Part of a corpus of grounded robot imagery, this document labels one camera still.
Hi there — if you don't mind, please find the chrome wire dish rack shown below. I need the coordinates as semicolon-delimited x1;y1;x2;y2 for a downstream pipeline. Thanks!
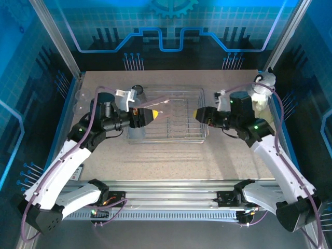
124;87;210;145

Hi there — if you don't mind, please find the white plush toy dog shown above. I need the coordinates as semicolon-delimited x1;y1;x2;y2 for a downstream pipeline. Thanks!
250;66;277;112

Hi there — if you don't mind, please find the grey plastic cup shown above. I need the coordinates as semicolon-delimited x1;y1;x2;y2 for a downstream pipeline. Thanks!
131;85;146;107

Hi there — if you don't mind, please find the small clear plastic cup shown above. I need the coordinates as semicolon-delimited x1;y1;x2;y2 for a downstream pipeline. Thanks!
75;88;91;102
72;103;86;115

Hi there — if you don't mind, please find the white label card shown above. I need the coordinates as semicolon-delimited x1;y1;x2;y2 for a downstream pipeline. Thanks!
71;164;85;181

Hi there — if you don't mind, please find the small controller board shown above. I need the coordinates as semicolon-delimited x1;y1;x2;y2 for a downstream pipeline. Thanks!
237;210;254;225
90;209;109;219

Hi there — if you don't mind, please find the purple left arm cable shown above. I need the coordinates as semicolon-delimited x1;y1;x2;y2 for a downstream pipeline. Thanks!
21;86;130;243

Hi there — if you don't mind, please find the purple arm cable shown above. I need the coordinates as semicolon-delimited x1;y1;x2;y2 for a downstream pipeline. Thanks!
21;86;130;243
224;82;325;249

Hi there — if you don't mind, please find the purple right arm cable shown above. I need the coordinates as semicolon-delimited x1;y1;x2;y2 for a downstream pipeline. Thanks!
224;82;325;249

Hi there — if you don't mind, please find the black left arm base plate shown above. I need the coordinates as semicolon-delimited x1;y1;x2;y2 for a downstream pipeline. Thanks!
105;190;127;208

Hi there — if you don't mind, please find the aluminium frame rail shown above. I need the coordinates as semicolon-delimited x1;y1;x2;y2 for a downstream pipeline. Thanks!
31;178;316;221

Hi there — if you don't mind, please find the aluminium frame post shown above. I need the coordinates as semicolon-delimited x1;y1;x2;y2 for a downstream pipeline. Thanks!
28;0;82;78
263;0;312;71

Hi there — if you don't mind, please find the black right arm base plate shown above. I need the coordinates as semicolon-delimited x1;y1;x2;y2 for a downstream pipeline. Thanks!
216;190;264;208

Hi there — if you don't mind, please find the slotted grey cable duct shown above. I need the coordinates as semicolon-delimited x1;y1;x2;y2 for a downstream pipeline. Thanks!
62;210;239;222

